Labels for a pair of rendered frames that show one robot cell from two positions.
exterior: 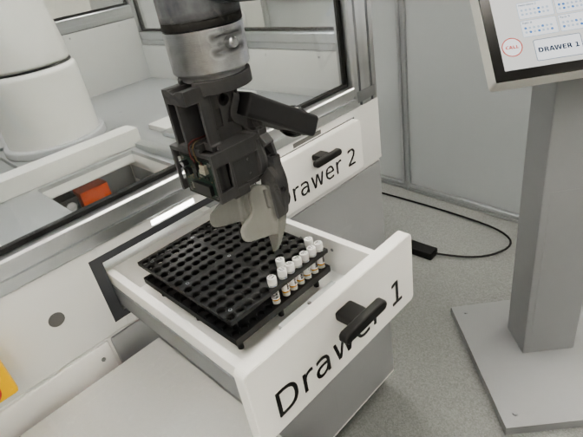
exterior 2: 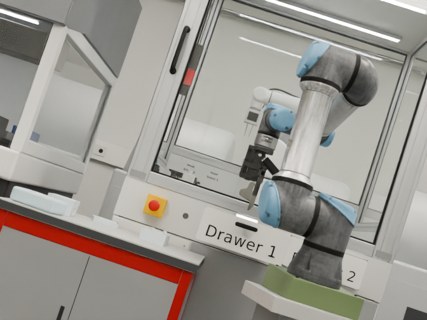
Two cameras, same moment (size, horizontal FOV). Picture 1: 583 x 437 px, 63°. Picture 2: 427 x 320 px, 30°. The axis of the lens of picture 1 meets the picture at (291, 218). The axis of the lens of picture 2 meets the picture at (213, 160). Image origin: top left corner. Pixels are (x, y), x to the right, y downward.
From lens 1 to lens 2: 233 cm
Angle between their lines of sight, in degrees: 54
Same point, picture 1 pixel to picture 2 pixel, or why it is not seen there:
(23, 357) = (168, 217)
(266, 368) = (212, 212)
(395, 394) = not seen: outside the picture
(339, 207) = not seen: hidden behind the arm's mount
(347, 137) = (353, 263)
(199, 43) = (259, 136)
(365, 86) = (384, 251)
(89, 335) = (188, 232)
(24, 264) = (193, 190)
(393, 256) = (277, 233)
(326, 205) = not seen: hidden behind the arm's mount
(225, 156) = (248, 164)
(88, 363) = (179, 241)
